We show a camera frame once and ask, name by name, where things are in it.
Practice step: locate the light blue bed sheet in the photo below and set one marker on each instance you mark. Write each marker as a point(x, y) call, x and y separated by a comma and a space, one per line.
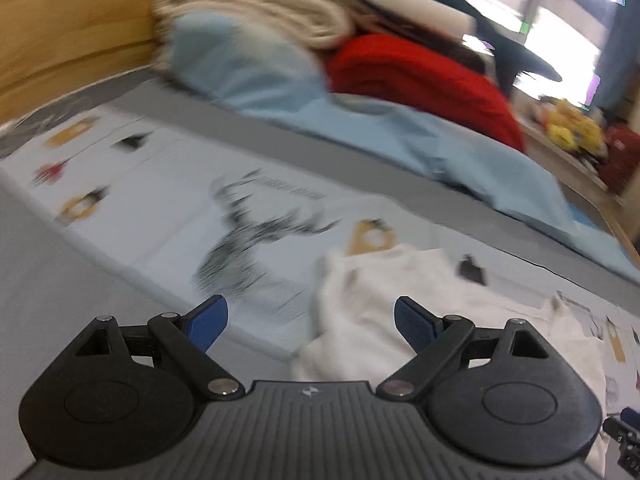
point(255, 72)

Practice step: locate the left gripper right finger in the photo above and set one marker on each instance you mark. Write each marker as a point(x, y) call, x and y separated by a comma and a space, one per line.
point(504, 395)

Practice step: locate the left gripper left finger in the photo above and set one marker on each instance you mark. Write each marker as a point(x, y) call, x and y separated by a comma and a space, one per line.
point(119, 395)

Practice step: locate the grey patterned bed cover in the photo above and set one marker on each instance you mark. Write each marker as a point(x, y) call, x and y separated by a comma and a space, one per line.
point(133, 204)

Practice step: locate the cream folded blanket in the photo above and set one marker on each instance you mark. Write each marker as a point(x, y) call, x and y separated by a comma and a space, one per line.
point(316, 24)

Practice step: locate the white long-sleeve shirt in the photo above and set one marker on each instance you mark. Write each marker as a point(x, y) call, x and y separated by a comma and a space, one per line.
point(359, 341)

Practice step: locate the yellow plush toys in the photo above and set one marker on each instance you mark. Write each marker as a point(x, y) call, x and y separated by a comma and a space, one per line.
point(569, 129)

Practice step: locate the wooden headboard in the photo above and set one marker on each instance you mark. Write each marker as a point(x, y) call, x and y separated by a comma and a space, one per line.
point(52, 47)

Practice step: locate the blue curtain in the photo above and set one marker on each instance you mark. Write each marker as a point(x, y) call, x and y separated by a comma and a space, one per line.
point(618, 56)

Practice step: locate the red blanket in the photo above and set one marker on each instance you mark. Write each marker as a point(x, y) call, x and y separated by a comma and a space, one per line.
point(398, 70)

